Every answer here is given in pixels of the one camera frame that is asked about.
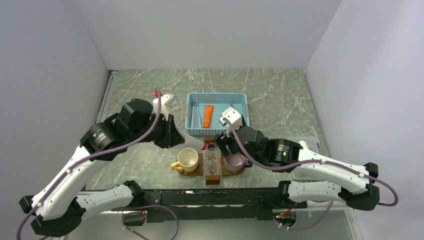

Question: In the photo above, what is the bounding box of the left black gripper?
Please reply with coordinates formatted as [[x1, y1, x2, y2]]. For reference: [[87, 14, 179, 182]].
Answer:
[[129, 111, 185, 149]]

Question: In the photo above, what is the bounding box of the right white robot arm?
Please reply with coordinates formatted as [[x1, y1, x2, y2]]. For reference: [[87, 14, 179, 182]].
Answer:
[[214, 126, 380, 211]]

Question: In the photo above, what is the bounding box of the light blue toothbrush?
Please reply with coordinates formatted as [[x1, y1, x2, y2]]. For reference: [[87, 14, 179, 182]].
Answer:
[[196, 104, 203, 129]]

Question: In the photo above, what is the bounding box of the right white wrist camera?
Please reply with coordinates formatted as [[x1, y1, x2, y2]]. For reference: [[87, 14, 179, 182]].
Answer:
[[219, 106, 243, 128]]

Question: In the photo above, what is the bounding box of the light blue plastic basket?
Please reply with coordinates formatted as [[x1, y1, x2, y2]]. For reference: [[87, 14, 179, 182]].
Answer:
[[184, 92, 250, 136]]

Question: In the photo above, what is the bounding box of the clear plastic container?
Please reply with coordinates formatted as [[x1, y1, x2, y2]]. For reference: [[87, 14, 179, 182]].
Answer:
[[287, 136, 320, 159]]

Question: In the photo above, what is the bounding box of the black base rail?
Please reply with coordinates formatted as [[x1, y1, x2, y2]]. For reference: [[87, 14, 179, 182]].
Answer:
[[142, 187, 309, 223]]

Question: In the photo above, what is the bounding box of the aluminium frame rail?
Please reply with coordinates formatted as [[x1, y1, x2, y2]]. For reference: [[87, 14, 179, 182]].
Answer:
[[81, 69, 119, 176]]

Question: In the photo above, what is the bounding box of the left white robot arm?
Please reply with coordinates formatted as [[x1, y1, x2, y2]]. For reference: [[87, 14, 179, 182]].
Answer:
[[19, 94, 185, 237]]

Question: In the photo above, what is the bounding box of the orange toothpaste tube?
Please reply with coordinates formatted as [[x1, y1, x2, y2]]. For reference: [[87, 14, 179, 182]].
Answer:
[[203, 104, 214, 129]]

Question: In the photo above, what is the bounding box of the brown oval wooden tray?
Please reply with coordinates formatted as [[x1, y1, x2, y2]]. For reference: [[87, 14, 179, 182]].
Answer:
[[172, 153, 245, 177]]

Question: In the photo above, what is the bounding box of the mauve ceramic cup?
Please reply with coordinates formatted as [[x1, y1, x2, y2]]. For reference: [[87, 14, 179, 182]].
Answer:
[[223, 154, 253, 173]]

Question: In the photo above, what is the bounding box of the yellow ceramic mug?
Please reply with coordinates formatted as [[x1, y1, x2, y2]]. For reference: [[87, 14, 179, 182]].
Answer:
[[170, 147, 199, 173]]

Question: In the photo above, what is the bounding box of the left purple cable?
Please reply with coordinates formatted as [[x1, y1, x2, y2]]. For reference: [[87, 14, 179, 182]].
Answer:
[[16, 88, 163, 240]]

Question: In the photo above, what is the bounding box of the clear holder with brown ends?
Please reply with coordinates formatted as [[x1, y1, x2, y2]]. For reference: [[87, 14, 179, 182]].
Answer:
[[202, 148, 222, 186]]

